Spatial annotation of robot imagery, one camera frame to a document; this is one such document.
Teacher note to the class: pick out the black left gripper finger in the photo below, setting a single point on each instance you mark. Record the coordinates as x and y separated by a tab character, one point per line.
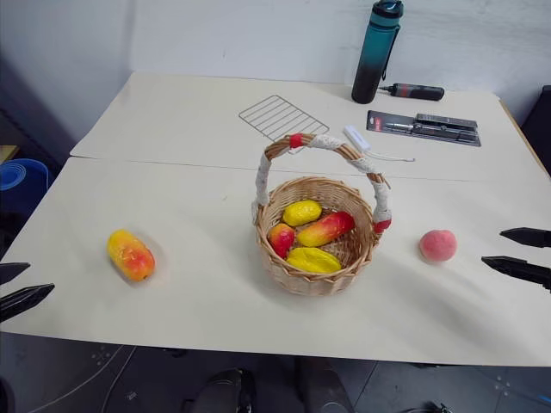
10	271
23	297

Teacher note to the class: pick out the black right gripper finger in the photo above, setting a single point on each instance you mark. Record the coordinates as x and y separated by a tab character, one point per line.
518	266
527	236

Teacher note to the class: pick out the pink peach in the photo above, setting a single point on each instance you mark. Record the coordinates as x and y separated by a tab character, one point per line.
437	244

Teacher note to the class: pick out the blue plastic bucket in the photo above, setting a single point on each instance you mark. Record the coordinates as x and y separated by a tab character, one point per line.
19	183

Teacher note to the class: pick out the black screwdriver bit package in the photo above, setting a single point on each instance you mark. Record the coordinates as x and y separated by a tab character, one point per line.
424	127

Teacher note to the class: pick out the black electric screwdriver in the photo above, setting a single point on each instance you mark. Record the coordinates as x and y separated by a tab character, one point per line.
415	90

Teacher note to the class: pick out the long red yellow mango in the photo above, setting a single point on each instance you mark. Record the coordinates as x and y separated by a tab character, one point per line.
326	228

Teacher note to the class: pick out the yellow starfruit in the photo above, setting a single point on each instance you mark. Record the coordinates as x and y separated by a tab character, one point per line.
313	260

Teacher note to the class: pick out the dark rounded robot foot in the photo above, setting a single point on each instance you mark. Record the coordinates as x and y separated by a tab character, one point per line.
224	391

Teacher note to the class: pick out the yellow lemon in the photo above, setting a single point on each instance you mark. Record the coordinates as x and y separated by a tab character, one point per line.
302	212

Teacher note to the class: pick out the teal black water bottle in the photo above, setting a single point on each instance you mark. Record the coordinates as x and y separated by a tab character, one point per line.
374	51

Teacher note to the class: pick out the small red yellow apple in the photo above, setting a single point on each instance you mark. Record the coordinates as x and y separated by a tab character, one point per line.
280	238

